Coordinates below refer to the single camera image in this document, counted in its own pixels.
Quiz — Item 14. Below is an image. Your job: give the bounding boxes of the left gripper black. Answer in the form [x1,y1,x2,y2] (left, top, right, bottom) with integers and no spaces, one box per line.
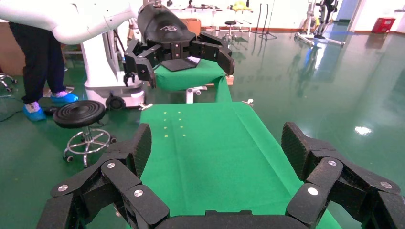
[123,3,236,89]

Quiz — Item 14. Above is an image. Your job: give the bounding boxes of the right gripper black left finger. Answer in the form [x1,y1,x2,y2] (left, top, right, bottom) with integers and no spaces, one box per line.
[36,123,170,229]

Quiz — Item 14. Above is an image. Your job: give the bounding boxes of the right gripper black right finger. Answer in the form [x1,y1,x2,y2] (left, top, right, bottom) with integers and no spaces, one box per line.
[281,121,405,229]

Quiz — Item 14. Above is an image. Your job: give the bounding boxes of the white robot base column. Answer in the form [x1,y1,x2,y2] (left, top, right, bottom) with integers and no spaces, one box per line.
[80,30,146,111]

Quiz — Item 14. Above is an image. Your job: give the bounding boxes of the brown cardboard box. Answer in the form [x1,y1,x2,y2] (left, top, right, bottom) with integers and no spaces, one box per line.
[180,18,202,36]

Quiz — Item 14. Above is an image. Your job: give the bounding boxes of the flat black plate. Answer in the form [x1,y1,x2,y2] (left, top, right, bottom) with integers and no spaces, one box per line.
[160,57,201,73]

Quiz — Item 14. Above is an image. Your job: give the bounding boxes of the small green table cloth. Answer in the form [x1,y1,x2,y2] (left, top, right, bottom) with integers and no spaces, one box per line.
[154,59,235,103]

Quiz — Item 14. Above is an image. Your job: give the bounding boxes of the white table leg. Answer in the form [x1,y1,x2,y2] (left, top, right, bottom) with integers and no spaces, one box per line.
[186,86,208,104]

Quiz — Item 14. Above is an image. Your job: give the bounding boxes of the small dark stool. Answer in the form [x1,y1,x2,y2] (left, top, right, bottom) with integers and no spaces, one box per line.
[224,20,238,40]

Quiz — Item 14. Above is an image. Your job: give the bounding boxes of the black round stool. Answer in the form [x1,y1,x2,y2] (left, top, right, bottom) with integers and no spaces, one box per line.
[53,100,117,168]

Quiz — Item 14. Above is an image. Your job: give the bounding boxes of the yellow object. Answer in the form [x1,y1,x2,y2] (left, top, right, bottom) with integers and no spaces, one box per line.
[232,0,253,11]

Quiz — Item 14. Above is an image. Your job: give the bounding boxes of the black tripod stand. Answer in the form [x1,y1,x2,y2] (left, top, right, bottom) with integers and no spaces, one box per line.
[250,0,277,40]

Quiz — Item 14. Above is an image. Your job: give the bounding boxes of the blue shoe cover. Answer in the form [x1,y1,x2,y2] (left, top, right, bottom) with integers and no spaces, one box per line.
[50,92,79,104]
[22,102,46,122]

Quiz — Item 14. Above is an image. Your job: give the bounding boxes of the large green table cloth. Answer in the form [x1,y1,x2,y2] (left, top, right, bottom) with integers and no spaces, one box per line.
[126,102,342,229]

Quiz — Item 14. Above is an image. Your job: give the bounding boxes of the person legs black trousers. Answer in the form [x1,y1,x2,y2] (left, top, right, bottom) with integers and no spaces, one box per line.
[9,22,67,105]

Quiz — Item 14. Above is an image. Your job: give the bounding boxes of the white exercise machine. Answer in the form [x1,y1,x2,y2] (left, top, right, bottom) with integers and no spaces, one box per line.
[294,0,346,48]

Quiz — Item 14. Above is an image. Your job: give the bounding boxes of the office chair wheel base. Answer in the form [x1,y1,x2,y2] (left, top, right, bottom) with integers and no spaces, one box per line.
[0,73,18,93]

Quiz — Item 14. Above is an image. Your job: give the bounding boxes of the red crate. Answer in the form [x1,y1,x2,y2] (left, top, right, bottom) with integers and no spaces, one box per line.
[371,17,396,34]

